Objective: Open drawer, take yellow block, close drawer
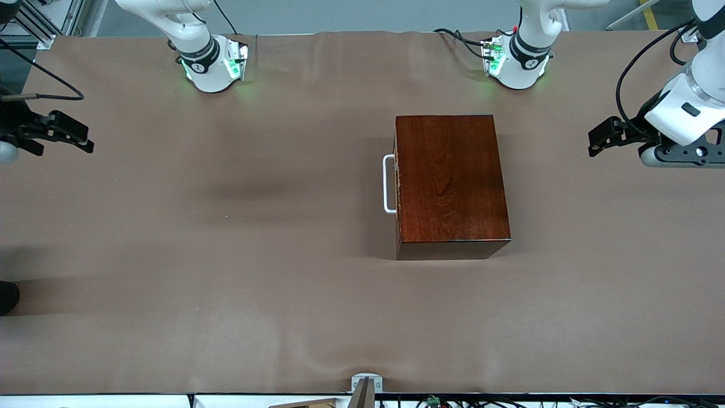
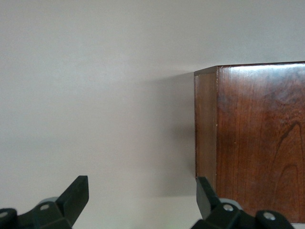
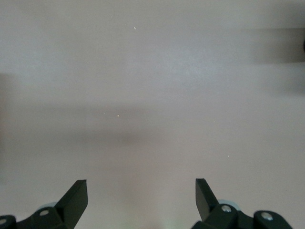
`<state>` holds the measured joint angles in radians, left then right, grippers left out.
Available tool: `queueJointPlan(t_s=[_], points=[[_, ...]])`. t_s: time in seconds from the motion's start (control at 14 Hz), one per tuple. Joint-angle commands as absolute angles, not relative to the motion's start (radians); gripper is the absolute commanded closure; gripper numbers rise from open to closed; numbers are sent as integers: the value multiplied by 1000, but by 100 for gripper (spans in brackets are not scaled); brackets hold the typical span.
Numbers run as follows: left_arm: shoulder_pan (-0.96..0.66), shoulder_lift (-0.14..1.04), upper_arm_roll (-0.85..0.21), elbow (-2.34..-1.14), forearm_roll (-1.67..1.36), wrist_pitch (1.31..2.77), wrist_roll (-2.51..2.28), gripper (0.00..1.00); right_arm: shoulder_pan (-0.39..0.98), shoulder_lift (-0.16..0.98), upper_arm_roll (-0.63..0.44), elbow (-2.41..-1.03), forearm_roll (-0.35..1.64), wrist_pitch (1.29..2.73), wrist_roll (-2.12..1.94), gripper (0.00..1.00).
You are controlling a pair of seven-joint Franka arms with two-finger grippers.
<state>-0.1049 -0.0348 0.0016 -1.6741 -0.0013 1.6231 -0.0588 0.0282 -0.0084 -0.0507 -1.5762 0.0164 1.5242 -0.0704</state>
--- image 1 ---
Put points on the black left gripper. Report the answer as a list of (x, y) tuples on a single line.
[(640, 126)]

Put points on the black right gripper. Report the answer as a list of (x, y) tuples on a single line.
[(17, 120)]

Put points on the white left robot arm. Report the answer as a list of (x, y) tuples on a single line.
[(527, 62)]

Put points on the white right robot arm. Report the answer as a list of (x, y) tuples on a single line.
[(207, 62)]

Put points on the dark red wooden cabinet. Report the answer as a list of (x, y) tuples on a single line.
[(453, 181)]

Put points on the black rounded object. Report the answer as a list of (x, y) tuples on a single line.
[(7, 297)]

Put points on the brown table cover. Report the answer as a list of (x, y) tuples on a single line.
[(226, 283)]

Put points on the light wooden board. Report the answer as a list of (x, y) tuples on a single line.
[(311, 404)]

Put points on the aluminium profile frame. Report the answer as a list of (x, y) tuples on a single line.
[(42, 39), (690, 35)]

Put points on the grey metal camera bracket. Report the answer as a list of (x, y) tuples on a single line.
[(367, 391)]

